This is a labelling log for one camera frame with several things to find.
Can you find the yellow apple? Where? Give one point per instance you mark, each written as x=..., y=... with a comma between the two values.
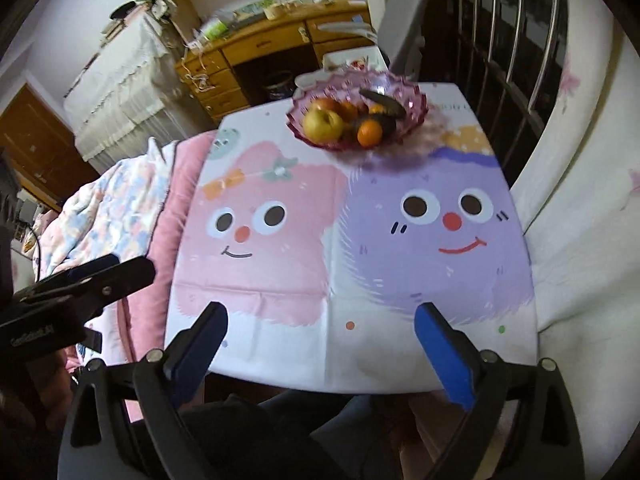
x=322, y=125

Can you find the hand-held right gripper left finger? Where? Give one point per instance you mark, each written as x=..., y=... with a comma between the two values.
x=192, y=360

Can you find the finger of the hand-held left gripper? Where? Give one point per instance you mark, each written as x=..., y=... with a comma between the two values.
x=125, y=277
x=90, y=268

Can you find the dark overripe banana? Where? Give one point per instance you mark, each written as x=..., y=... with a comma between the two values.
x=382, y=102

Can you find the cream round container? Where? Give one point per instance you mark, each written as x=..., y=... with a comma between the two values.
x=274, y=11

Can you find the wooden desk with drawers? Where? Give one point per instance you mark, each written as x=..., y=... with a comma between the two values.
x=270, y=40

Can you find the pink glass fruit bowl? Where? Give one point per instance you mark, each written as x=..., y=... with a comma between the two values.
x=407, y=120

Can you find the metal window bars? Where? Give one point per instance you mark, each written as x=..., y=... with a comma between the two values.
x=544, y=40

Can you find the grey office chair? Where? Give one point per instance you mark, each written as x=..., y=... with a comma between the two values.
x=400, y=25

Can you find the red apple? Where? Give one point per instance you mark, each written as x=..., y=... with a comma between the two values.
x=325, y=105

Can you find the brown wooden cabinet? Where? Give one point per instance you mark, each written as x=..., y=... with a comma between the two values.
x=40, y=145

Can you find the orange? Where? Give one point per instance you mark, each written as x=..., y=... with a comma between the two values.
x=370, y=132
x=349, y=109

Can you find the white bedding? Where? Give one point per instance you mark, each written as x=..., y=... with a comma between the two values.
x=590, y=260

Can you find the pink blanket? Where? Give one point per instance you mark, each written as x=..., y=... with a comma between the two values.
x=170, y=200

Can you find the dark waste bin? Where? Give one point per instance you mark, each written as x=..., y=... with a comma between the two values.
x=279, y=86

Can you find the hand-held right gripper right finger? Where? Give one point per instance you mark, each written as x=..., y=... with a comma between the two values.
x=447, y=355

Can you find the white rectangular box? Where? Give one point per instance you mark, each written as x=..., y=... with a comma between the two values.
x=340, y=57

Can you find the cartoon face printed tablecloth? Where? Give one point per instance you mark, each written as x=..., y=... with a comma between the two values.
x=300, y=260

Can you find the floral quilt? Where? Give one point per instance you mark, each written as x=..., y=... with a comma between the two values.
x=110, y=210

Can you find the white lace cover cloth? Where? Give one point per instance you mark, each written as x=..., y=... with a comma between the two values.
x=125, y=75

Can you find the green tissue pack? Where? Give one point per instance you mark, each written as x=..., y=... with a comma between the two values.
x=215, y=28

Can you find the dark avocado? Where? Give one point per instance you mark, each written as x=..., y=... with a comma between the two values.
x=389, y=126

